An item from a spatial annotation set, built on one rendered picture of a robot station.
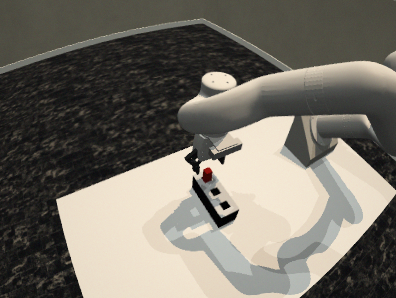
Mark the beige block with square holes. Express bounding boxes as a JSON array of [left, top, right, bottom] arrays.
[[192, 171, 239, 228]]

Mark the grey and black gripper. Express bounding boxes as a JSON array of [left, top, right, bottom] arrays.
[[184, 134, 225, 175]]

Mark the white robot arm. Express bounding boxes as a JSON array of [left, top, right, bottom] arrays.
[[177, 51, 396, 160]]

